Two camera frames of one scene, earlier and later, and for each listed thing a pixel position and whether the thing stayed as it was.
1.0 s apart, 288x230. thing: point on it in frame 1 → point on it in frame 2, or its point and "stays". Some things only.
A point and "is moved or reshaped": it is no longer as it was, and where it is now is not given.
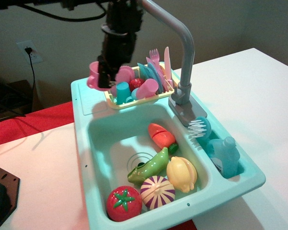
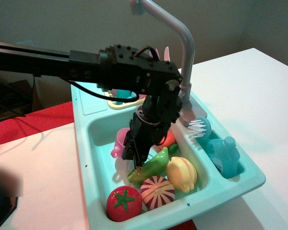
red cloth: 6,131 stays
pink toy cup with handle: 93,81 is moved or reshaped
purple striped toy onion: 156,191 stays
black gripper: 117,49 → 147,134
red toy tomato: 123,202 stays
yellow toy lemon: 182,173 stays
